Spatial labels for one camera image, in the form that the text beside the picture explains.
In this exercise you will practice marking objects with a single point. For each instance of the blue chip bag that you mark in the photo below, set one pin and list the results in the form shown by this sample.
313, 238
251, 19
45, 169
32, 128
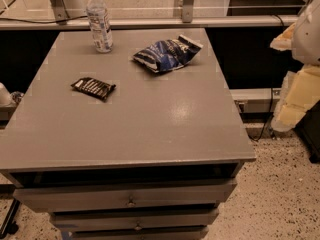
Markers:
168, 55

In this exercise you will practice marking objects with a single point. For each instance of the clear plastic water bottle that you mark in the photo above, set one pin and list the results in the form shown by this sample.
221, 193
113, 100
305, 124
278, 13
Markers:
98, 18

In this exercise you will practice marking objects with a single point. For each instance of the black rxbar chocolate bar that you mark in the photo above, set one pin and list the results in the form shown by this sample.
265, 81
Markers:
94, 88

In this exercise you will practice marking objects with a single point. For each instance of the grey drawer cabinet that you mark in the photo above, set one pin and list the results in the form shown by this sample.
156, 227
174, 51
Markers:
152, 162

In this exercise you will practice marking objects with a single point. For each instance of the metal frame rail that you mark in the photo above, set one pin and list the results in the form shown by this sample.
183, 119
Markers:
120, 24

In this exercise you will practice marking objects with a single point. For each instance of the white object at left edge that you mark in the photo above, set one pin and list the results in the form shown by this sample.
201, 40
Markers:
5, 96

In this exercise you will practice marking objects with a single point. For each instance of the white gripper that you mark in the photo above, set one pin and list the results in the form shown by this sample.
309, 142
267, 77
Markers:
308, 39

